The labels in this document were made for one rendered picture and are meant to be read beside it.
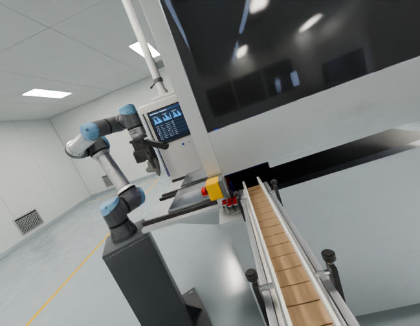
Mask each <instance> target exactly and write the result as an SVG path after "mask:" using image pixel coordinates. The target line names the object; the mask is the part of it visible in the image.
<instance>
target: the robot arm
mask: <svg viewBox="0 0 420 326"><path fill-rule="evenodd" d="M118 110H119V113H120V114H119V115H117V116H113V117H110V118H104V119H101V120H97V121H94V122H87V123H85V124H82V125H81V126H80V133H79V135H78V136H77V137H76V138H75V139H74V140H71V141H69V142H67V144H66V145H65V153H66V154H67V155H68V156H69V157H71V158H75V159H81V158H86V157H91V158H92V159H93V160H96V161H97V162H98V163H99V165H100V166H101V168H102V169H103V170H104V172H105V174H106V175H107V176H108V177H109V179H110V181H111V182H112V183H113V185H114V186H115V188H116V189H117V190H118V196H119V197H112V198H111V199H109V200H107V201H105V202H104V203H103V204H102V205H101V207H100V213H101V216H102V217H103V218H104V221H105V222H106V224H107V226H108V227H109V229H110V234H111V240H112V242H113V243H114V244H118V243H121V242H123V241H125V240H127V239H129V238H130V237H132V236H133V235H134V234H135V233H136V232H137V230H138V228H137V226H136V225H135V224H134V223H133V222H132V221H131V220H130V219H129V217H128V216H127V215H128V214H129V213H130V212H132V211H133V210H135V209H136V208H138V207H139V206H140V205H142V204H143V203H144V202H145V200H146V196H145V193H144V191H143V189H142V188H141V187H139V186H137V187H136V186H135V185H134V184H131V183H130V182H129V181H128V179H127V178H126V176H125V175H124V174H123V172H122V170H121V169H120V168H119V167H118V165H117V163H116V162H115V161H114V159H113V158H112V156H111V155H110V154H109V152H110V149H109V148H110V143H109V141H108V139H107V138H106V137H105V136H106V135H110V134H112V133H116V132H121V131H123V130H125V129H127V130H128V132H129V134H130V137H131V138H132V139H133V140H132V141H129V143H130V144H132V146H133V148H134V151H133V156H134V158H135V160H136V161H137V163H142V162H145V161H146V160H148V162H147V163H148V167H147V168H146V172H148V173H151V172H156V174H157V175H158V176H160V165H159V160H158V157H157V155H156V152H155V150H154V148H153V147H156V148H160V149H168V148H169V144H168V143H165V142H159V141H156V140H150V139H144V138H146V137H148V136H147V135H146V130H145V129H144V126H143V124H142V121H141V119H140V116H139V115H138V111H137V110H136V108H135V106H134V105H133V104H127V105H123V106H121V107H119V108H118Z"/></svg>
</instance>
